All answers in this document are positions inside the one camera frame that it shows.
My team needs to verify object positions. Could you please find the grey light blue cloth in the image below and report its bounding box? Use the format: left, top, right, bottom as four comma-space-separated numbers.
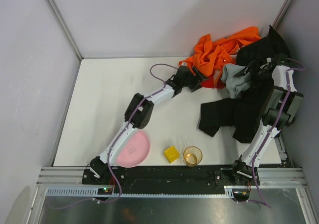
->
220, 63, 251, 99

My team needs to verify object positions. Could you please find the red cloth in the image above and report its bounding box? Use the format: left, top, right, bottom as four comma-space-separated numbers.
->
201, 70, 225, 89

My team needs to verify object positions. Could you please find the black cloth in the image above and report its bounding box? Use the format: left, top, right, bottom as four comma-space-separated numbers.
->
198, 26, 290, 143

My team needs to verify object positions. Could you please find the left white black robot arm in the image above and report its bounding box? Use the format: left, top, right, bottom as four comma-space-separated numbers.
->
89, 63, 209, 180

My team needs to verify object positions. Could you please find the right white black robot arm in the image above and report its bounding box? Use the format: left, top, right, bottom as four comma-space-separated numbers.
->
230, 53, 304, 185

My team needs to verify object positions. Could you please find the orange cloth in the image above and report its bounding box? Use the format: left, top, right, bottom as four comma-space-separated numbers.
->
179, 26, 261, 77

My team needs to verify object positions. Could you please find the yellow cube block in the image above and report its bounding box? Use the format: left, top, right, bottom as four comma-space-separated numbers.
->
164, 146, 180, 164

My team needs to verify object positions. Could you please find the amber transparent plastic cup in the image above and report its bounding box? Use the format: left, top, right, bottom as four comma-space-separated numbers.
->
183, 146, 203, 167

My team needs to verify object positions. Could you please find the pink round plate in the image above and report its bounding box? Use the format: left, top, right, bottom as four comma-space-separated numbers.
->
116, 131, 150, 168

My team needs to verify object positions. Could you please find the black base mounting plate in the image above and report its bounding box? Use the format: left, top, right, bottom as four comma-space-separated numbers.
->
82, 163, 261, 202

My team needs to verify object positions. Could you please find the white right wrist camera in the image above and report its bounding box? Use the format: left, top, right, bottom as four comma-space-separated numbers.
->
260, 57, 272, 70

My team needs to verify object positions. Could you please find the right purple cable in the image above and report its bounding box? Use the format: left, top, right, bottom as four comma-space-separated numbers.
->
250, 57, 306, 209

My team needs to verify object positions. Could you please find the aluminium front frame rail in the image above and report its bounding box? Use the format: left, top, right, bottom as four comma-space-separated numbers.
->
36, 166, 307, 187

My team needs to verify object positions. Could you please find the grey slotted cable duct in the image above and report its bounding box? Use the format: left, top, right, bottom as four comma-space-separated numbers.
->
46, 186, 249, 198

